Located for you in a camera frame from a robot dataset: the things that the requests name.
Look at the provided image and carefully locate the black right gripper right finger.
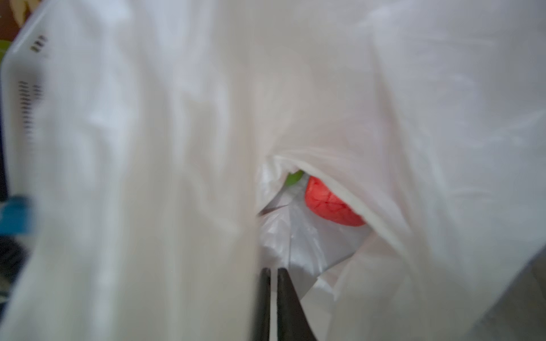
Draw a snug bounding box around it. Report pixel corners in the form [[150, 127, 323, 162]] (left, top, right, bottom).
[[277, 268, 317, 341]]

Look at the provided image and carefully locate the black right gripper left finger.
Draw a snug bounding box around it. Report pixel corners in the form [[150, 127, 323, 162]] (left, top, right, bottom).
[[251, 268, 271, 341]]

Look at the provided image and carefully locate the white plastic bag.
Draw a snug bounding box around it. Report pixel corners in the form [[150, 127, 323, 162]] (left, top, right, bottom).
[[1, 1, 545, 340]]

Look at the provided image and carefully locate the white perforated plastic basket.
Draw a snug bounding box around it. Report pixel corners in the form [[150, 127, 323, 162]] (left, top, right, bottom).
[[0, 3, 52, 201]]

